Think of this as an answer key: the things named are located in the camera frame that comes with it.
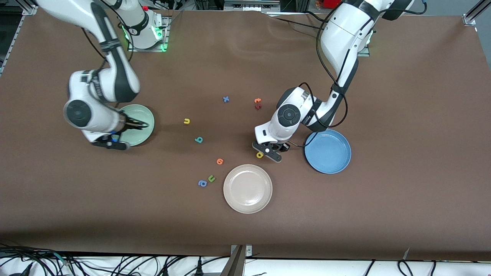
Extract black looped cable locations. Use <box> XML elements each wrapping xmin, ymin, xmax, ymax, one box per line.
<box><xmin>397</xmin><ymin>260</ymin><xmax>414</xmax><ymax>276</ymax></box>

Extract aluminium frame bar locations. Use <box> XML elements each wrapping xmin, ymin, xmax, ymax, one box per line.
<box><xmin>224</xmin><ymin>0</ymin><xmax>281</xmax><ymax>12</ymax></box>

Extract black cable tangle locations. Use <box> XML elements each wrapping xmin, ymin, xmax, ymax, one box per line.
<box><xmin>0</xmin><ymin>243</ymin><xmax>81</xmax><ymax>276</ymax></box>

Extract black cable on table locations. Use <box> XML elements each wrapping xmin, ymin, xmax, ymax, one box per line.
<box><xmin>267</xmin><ymin>11</ymin><xmax>328</xmax><ymax>31</ymax></box>

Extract aluminium corner post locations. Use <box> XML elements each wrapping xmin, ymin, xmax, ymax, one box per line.
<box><xmin>462</xmin><ymin>0</ymin><xmax>491</xmax><ymax>26</ymax></box>
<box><xmin>0</xmin><ymin>0</ymin><xmax>39</xmax><ymax>77</ymax></box>

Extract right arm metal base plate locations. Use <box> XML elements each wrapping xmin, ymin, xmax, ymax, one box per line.
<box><xmin>128</xmin><ymin>15</ymin><xmax>170</xmax><ymax>52</ymax></box>

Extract blue plate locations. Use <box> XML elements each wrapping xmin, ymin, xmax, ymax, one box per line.
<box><xmin>304</xmin><ymin>129</ymin><xmax>352</xmax><ymax>174</ymax></box>

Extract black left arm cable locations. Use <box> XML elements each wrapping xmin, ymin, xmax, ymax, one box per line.
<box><xmin>290</xmin><ymin>4</ymin><xmax>376</xmax><ymax>149</ymax></box>

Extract beige plate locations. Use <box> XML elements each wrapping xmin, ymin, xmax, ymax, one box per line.
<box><xmin>223</xmin><ymin>164</ymin><xmax>273</xmax><ymax>214</ymax></box>

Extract green plate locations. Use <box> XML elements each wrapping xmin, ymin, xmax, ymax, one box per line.
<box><xmin>114</xmin><ymin>104</ymin><xmax>155</xmax><ymax>147</ymax></box>

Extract metal table bracket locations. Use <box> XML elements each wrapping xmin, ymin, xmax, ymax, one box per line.
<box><xmin>221</xmin><ymin>245</ymin><xmax>253</xmax><ymax>276</ymax></box>

